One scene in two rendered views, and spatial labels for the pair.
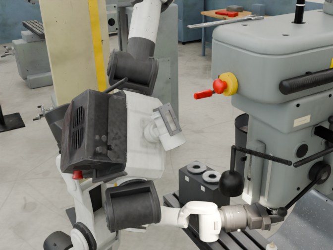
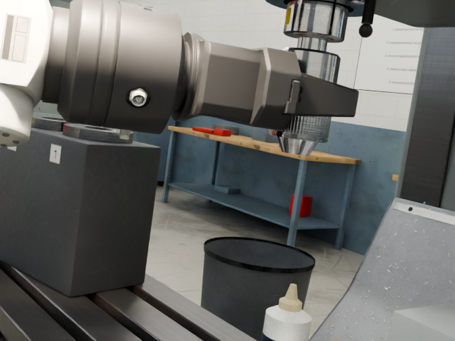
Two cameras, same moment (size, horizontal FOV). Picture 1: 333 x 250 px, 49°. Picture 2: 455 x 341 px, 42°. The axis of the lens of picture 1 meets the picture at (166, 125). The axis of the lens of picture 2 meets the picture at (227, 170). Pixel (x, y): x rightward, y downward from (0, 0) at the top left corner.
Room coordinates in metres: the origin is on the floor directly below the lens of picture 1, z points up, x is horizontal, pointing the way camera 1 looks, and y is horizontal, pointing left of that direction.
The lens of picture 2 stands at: (0.54, -0.23, 1.22)
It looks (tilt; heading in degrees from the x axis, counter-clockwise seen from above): 6 degrees down; 350
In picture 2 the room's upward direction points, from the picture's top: 8 degrees clockwise
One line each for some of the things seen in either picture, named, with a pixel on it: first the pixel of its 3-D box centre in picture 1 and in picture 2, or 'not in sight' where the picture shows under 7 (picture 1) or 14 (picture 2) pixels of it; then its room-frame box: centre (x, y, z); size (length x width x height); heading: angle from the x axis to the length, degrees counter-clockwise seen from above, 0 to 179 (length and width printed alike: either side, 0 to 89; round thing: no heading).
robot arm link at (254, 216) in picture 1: (247, 217); (191, 81); (0.98, -0.27, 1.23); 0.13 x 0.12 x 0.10; 7
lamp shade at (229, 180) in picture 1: (231, 180); not in sight; (0.87, -0.18, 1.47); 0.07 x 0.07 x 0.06
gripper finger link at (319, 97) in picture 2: (275, 219); (320, 97); (0.96, -0.37, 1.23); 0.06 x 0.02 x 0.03; 97
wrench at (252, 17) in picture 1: (225, 21); not in sight; (1.01, -0.17, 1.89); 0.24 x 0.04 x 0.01; 120
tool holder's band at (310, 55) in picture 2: (273, 207); (309, 58); (0.99, -0.36, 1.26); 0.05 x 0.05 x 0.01
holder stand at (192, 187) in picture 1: (203, 189); (67, 195); (1.36, -0.16, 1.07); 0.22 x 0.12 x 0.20; 40
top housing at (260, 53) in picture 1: (298, 50); not in sight; (1.00, -0.38, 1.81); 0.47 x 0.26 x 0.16; 119
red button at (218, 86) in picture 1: (220, 86); not in sight; (0.87, -0.14, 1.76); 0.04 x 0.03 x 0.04; 29
